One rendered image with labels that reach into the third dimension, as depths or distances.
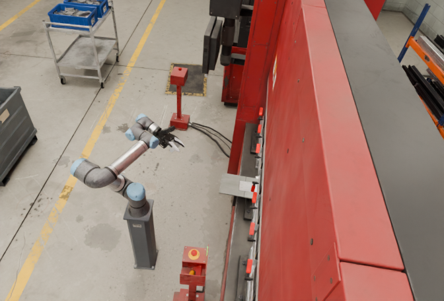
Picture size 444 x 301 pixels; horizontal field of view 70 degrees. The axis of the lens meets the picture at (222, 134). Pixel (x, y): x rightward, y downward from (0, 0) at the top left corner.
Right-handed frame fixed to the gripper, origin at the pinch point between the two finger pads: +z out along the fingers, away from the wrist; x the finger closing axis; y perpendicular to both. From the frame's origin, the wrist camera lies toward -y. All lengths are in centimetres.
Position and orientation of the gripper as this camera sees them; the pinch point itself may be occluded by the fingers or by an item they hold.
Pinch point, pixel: (181, 147)
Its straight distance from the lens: 206.2
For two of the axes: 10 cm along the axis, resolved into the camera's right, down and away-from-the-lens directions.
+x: -4.2, 4.2, -8.1
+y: -4.6, 6.7, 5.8
